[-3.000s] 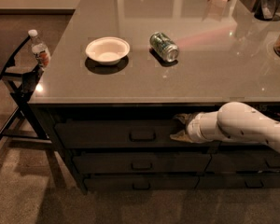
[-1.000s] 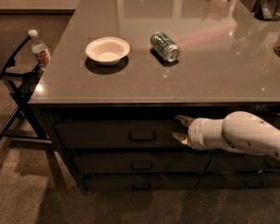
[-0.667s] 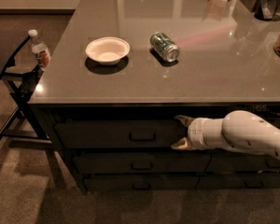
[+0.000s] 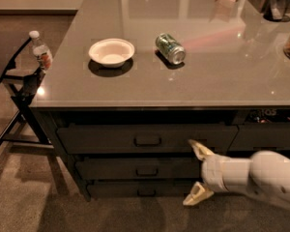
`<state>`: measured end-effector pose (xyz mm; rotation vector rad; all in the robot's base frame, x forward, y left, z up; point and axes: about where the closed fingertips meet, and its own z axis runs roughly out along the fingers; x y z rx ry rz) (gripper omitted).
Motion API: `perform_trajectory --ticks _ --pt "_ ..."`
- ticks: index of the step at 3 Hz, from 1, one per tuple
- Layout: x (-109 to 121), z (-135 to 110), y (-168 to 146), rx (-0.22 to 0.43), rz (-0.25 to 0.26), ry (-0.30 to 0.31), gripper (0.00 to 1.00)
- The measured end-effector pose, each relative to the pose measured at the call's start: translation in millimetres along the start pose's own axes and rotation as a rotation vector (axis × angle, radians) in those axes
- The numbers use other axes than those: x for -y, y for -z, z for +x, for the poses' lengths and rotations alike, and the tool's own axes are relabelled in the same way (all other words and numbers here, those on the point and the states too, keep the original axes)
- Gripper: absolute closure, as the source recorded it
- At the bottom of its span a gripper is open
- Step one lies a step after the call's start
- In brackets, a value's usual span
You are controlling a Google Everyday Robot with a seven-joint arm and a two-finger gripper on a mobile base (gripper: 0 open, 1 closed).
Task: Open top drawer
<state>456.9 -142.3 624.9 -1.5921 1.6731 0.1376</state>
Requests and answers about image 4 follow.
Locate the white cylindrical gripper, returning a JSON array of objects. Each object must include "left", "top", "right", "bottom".
[{"left": 183, "top": 139, "right": 251, "bottom": 206}]

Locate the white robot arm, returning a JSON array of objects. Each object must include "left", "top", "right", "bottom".
[{"left": 183, "top": 139, "right": 290, "bottom": 209}]

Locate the dark top left drawer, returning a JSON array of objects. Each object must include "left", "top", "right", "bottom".
[{"left": 57, "top": 124, "right": 238, "bottom": 154}]

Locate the dark drawer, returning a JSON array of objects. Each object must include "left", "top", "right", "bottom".
[
  {"left": 75, "top": 158, "right": 200, "bottom": 180},
  {"left": 87, "top": 180, "right": 193, "bottom": 198},
  {"left": 57, "top": 124, "right": 238, "bottom": 154},
  {"left": 229, "top": 123, "right": 290, "bottom": 151}
]

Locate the dark top right drawer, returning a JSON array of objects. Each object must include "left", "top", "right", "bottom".
[{"left": 229, "top": 123, "right": 290, "bottom": 151}]

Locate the dark middle left drawer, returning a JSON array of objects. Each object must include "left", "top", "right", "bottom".
[{"left": 75, "top": 158, "right": 200, "bottom": 180}]

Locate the dark bottom left drawer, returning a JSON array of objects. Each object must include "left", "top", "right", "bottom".
[{"left": 87, "top": 180, "right": 193, "bottom": 198}]

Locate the green soda can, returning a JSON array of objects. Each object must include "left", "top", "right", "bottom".
[{"left": 156, "top": 33, "right": 186, "bottom": 65}]

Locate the white paper bowl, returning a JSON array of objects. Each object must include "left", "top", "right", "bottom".
[{"left": 88, "top": 39, "right": 135, "bottom": 68}]

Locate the black metal chair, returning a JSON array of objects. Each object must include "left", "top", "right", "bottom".
[{"left": 0, "top": 32, "right": 50, "bottom": 146}]

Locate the clear plastic water bottle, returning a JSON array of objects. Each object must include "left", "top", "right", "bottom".
[{"left": 29, "top": 31, "right": 53, "bottom": 71}]

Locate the dark cabinet frame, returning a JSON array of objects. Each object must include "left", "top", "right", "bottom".
[{"left": 33, "top": 107, "right": 290, "bottom": 200}]

